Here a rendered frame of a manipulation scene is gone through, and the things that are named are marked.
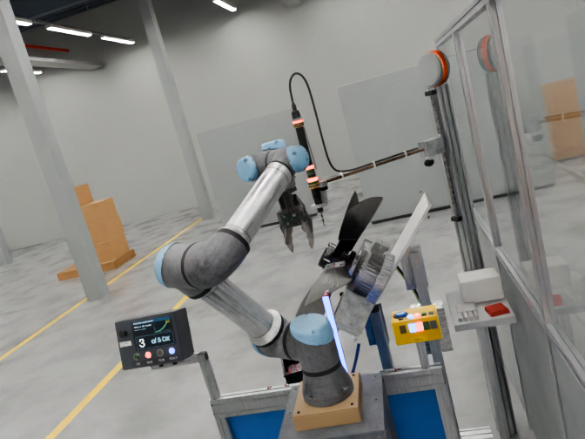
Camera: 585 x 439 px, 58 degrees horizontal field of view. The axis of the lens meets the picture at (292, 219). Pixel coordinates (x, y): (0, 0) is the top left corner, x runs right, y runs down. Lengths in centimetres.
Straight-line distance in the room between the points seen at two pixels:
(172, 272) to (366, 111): 646
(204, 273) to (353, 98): 649
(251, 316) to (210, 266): 29
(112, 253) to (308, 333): 882
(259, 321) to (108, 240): 875
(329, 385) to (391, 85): 634
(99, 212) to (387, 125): 536
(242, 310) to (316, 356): 24
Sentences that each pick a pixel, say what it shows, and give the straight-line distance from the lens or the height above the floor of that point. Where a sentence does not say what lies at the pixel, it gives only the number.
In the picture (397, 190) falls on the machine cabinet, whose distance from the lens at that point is 774.
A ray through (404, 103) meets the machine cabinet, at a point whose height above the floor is 160.
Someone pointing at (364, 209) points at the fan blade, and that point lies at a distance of 220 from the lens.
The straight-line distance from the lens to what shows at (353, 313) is 225.
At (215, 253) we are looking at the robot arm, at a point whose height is 158.
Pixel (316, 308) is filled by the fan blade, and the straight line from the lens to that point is 236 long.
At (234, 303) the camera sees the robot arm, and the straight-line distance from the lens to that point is 145.
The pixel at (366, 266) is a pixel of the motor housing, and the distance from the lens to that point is 228.
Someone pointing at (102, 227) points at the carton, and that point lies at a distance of 1017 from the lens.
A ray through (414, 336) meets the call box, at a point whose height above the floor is 101.
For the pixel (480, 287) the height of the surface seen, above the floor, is 93.
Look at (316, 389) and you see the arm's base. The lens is 156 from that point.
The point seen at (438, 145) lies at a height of 154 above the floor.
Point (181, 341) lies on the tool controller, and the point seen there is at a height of 114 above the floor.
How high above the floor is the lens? 185
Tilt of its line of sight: 11 degrees down
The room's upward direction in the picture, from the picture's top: 15 degrees counter-clockwise
